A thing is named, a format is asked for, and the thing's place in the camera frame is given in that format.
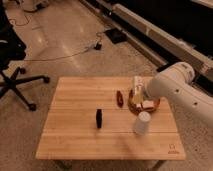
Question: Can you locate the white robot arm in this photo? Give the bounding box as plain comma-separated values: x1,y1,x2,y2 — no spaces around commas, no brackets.
132,62,213,128

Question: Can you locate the black eraser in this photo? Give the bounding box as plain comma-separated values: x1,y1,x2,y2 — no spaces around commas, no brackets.
96,109,102,129

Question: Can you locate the white block on plate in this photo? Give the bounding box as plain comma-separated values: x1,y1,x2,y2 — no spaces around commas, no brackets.
142,100,154,110

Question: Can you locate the black floor mat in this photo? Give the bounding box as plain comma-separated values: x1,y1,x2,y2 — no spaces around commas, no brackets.
105,28,127,44

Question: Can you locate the black power adapter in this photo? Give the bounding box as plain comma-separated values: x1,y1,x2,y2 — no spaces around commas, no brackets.
94,43,102,50

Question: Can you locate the wooden table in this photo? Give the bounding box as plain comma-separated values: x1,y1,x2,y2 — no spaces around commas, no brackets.
36,77,186,160

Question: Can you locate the black office chair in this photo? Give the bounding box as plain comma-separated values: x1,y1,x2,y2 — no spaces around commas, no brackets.
0,6,50,111

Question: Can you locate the small brown ring object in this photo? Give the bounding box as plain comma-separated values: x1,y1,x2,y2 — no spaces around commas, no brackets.
116,91,124,108

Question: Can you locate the black floor cable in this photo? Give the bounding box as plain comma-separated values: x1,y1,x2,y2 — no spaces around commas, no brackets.
19,31,104,63

